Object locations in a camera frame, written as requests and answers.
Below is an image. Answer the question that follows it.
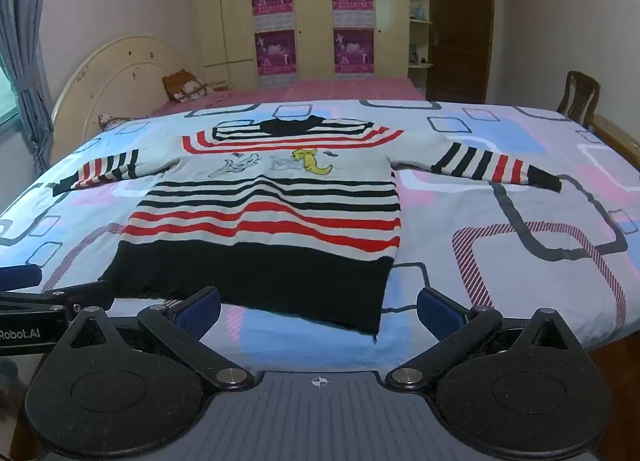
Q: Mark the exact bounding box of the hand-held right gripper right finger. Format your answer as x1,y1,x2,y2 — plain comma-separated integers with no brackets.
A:
386,286,576,389

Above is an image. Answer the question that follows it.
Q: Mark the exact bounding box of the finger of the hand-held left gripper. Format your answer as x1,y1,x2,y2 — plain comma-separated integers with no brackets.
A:
0,281,115,312
0,264,43,293

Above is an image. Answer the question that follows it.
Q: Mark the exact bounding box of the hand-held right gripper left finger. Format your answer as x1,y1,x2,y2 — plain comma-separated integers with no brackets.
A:
65,286,253,390

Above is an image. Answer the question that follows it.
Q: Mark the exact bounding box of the striped knit sweater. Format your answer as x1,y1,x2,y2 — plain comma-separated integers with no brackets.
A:
51,116,563,337

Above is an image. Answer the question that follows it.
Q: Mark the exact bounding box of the patterned bed sheet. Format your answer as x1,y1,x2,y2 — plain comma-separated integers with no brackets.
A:
0,100,640,367

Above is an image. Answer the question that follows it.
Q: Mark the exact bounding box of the window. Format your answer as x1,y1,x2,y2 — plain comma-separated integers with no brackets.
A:
0,56,21,128

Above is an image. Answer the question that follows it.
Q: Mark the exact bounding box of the patterned pillow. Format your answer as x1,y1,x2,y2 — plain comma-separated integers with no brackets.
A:
98,114,137,131

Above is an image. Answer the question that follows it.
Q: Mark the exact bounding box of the orange plush cushion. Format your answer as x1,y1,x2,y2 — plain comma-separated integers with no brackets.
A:
161,70,208,104

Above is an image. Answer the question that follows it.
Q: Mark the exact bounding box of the cream arched headboard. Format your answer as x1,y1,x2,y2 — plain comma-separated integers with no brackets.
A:
51,35,201,147

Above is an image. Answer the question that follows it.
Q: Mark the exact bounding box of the grey curtain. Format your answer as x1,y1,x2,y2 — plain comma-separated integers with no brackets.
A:
0,0,56,177

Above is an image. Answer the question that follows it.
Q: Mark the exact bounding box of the pink bed sheet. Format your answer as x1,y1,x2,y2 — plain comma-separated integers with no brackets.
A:
145,76,426,117

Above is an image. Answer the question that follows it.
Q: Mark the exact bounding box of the wooden chair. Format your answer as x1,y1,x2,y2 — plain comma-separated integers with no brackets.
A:
556,70,601,129

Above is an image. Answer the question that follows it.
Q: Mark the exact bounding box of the cream corner shelf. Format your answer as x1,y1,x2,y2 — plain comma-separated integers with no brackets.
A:
407,0,435,89

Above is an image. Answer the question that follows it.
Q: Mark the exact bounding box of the brown wooden door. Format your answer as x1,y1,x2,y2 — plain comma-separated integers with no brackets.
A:
425,0,496,104

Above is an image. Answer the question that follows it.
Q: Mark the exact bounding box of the cream wardrobe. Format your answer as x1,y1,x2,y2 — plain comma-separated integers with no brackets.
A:
192,0,411,89

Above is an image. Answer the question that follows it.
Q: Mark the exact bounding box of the wooden bed frame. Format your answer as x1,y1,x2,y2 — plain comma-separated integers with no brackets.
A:
587,114,640,167

